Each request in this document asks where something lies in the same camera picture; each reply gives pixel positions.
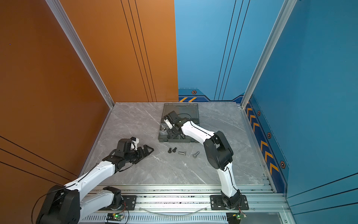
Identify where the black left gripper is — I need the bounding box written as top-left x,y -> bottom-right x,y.
125,144 -> 154,164

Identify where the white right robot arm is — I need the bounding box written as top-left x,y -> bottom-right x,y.
164,111 -> 241,207

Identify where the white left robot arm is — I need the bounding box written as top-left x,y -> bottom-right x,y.
31,137 -> 154,224

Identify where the grey plastic organizer box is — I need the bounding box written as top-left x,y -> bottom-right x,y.
158,103 -> 200,143

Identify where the green circuit board left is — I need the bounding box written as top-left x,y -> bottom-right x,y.
105,213 -> 125,223

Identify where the green circuit board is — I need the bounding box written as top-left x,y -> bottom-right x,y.
105,213 -> 125,223
226,213 -> 247,224

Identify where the green circuit board right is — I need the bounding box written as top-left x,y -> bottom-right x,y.
226,213 -> 247,224

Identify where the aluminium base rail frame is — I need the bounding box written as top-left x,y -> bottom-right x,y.
50,184 -> 297,224

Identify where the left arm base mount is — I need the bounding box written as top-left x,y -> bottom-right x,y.
101,186 -> 137,211

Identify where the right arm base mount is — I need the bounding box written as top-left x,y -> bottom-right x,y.
210,192 -> 249,211

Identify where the aluminium corner post right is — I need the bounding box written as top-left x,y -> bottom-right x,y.
240,0 -> 297,109

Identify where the aluminium corner post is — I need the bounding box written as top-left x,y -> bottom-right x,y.
240,0 -> 297,109
46,0 -> 115,110

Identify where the aluminium corner post left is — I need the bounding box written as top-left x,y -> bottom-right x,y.
46,0 -> 115,110

